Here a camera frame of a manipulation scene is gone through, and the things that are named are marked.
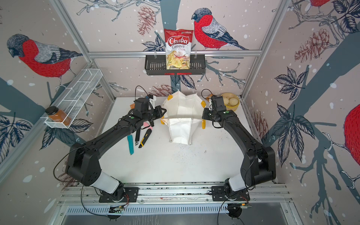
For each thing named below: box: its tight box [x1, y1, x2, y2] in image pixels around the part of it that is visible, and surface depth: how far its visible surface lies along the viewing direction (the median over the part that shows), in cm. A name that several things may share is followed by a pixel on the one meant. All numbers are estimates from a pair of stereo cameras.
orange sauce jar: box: [45, 105, 72, 127], surface depth 63 cm
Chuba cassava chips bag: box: [164, 28, 194, 70], surface depth 87 cm
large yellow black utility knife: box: [138, 128, 152, 149], surface depth 97 cm
